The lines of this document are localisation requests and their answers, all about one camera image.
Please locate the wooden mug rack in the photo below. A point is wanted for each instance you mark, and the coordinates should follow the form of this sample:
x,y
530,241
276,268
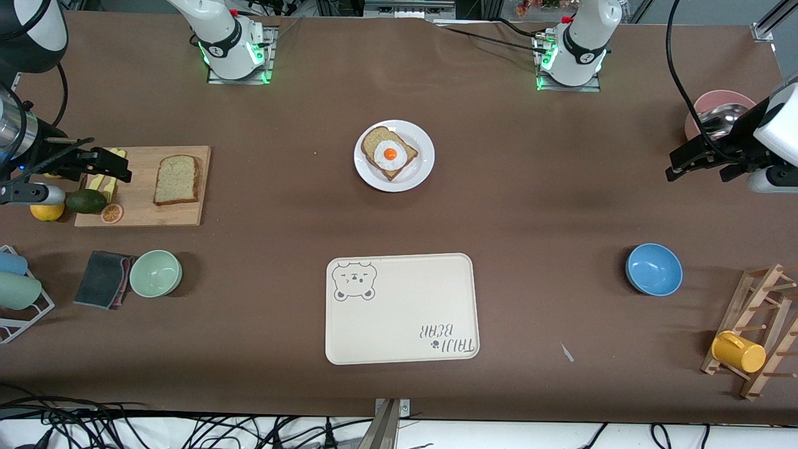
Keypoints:
x,y
757,293

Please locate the small white paper scrap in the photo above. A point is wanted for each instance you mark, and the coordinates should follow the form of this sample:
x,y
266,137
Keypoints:
x,y
567,352

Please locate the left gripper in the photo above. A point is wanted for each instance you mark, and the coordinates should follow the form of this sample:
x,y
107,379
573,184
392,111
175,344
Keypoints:
x,y
739,138

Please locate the pale green bowl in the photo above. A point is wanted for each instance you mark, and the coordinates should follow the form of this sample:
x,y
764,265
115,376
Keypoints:
x,y
156,274

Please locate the wooden cutting board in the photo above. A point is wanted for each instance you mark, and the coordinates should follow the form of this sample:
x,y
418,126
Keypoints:
x,y
156,215

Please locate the fried egg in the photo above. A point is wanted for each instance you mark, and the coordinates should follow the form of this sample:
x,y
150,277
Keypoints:
x,y
390,154

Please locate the orange slice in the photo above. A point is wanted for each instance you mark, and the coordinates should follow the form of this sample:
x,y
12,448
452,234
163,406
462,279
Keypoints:
x,y
112,214

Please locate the blue bowl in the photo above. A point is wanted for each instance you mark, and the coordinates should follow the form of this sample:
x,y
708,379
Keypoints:
x,y
654,269

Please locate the white round plate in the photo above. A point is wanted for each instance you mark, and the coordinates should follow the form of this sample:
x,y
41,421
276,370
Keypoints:
x,y
419,169

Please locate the round yellow-orange citrus fruit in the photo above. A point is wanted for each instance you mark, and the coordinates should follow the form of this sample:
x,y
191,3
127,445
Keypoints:
x,y
47,213

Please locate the pink bowl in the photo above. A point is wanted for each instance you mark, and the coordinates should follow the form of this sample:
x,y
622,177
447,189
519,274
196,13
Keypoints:
x,y
717,96

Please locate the dark green avocado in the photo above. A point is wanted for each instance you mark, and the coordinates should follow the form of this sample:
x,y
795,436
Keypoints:
x,y
87,202

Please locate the grey and pink folded cloth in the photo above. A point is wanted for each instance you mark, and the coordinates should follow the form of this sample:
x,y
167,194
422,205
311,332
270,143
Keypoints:
x,y
100,280

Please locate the grey background equipment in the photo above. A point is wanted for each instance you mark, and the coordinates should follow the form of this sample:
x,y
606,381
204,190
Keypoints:
x,y
449,7

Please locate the light blue cup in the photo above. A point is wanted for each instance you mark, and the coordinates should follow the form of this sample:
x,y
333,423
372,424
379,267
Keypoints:
x,y
12,263

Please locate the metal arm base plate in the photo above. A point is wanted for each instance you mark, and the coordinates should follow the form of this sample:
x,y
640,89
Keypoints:
x,y
270,43
570,89

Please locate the colourful flower decoration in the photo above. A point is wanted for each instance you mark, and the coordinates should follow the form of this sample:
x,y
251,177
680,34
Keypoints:
x,y
530,7

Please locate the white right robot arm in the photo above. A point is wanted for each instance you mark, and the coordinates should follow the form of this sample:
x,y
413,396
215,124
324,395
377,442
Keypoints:
x,y
230,43

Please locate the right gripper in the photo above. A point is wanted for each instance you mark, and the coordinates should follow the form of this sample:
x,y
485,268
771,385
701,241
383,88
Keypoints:
x,y
38,154

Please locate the large square bread slice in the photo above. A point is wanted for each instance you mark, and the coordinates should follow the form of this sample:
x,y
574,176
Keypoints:
x,y
176,181

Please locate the yellow plastic knife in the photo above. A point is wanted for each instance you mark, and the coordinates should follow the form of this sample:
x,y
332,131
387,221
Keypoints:
x,y
95,182

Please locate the large metal spoon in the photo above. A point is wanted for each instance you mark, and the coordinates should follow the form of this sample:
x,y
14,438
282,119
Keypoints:
x,y
726,115

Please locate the yellow mug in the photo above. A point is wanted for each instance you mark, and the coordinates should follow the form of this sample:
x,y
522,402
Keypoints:
x,y
739,352

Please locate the pale green cup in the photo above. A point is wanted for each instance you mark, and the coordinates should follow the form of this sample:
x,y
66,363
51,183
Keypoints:
x,y
19,291

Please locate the round-topped bread slice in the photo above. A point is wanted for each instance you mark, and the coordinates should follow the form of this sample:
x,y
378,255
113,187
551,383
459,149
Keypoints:
x,y
373,142

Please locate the cream tray with bear print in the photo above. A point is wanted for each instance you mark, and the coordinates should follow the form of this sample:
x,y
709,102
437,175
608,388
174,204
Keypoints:
x,y
399,312

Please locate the aluminium frame profile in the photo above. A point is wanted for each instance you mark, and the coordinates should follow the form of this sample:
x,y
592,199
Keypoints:
x,y
764,28

